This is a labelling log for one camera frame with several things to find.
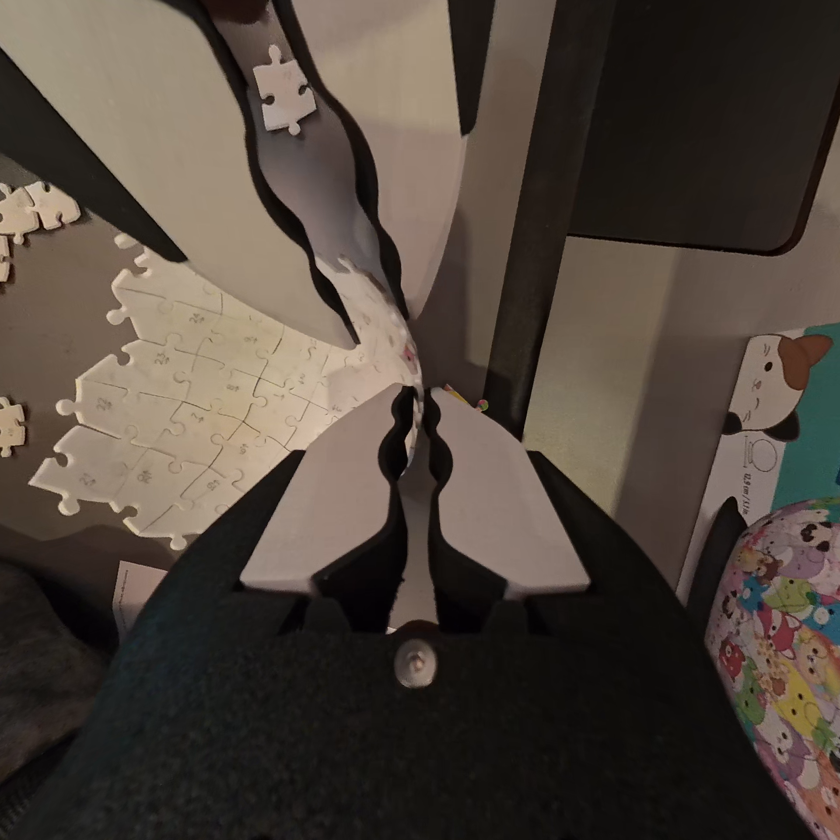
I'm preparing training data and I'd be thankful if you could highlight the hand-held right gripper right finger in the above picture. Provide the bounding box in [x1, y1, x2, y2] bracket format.
[425, 386, 591, 602]

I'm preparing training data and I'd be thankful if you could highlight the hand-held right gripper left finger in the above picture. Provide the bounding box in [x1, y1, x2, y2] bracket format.
[238, 386, 416, 598]

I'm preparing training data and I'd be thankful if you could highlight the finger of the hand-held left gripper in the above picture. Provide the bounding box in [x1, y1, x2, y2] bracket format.
[271, 0, 469, 320]
[0, 0, 362, 350]

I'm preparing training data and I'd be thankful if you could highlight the half-built colourful puzzle ball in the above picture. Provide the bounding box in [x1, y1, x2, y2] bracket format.
[29, 233, 429, 552]

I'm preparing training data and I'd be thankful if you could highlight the printed cardboard puzzle box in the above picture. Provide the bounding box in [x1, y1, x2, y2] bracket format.
[676, 328, 840, 840]

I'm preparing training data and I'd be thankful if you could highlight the white printed instruction leaflet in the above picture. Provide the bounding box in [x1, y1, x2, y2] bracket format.
[115, 561, 169, 642]

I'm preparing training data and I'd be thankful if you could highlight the person's dark grey sweatshirt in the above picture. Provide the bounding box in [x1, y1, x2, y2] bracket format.
[0, 558, 114, 782]

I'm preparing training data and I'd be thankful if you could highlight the black rounded table panel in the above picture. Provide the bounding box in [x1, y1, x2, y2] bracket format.
[570, 0, 840, 255]

